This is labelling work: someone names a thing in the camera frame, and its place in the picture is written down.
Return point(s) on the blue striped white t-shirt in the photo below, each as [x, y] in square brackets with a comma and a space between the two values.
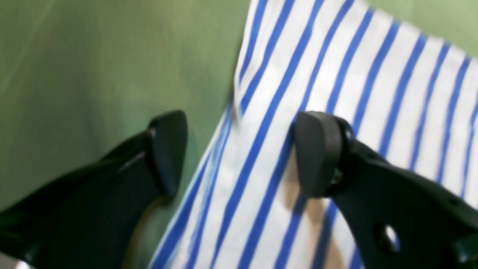
[409, 96]

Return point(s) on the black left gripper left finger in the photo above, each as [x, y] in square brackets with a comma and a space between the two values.
[86, 218]

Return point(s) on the grey-green table cloth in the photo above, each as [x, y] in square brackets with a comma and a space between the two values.
[79, 77]

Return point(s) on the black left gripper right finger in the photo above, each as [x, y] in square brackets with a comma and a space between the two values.
[399, 219]

